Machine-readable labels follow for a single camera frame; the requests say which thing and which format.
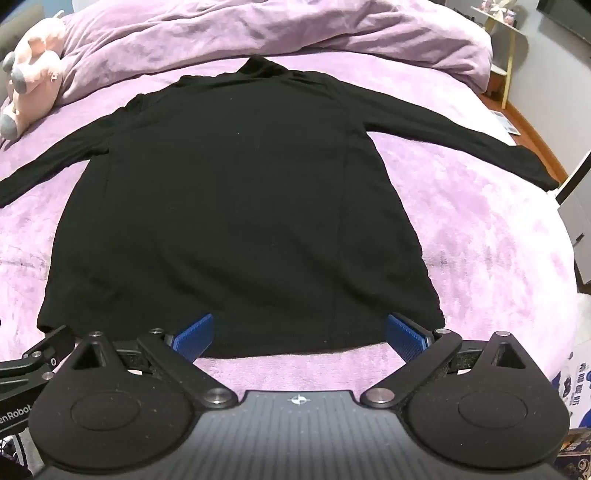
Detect purple bed sheet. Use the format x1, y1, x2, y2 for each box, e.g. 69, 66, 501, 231
0, 51, 581, 407

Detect white and gold side table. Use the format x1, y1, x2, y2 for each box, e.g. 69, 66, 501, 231
471, 4, 525, 110

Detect black long-sleeve turtleneck top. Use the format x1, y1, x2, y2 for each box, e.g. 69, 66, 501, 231
0, 54, 560, 360

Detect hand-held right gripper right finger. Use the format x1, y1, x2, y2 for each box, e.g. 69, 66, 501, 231
360, 312, 530, 409

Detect black television screen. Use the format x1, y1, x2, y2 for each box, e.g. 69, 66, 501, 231
540, 0, 591, 37

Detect blue printed cardboard box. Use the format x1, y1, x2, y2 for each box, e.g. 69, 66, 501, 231
554, 342, 591, 480

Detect printed paper sheet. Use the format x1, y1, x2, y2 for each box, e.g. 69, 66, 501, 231
489, 110, 522, 136

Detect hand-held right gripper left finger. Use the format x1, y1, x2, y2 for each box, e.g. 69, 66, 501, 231
69, 313, 239, 409

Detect purple duvet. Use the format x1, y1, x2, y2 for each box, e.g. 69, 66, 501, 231
55, 0, 493, 110

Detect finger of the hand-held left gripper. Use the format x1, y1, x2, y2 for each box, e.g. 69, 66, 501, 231
22, 325, 77, 370

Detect pink plush toy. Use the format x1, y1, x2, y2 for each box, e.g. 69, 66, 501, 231
0, 10, 65, 139

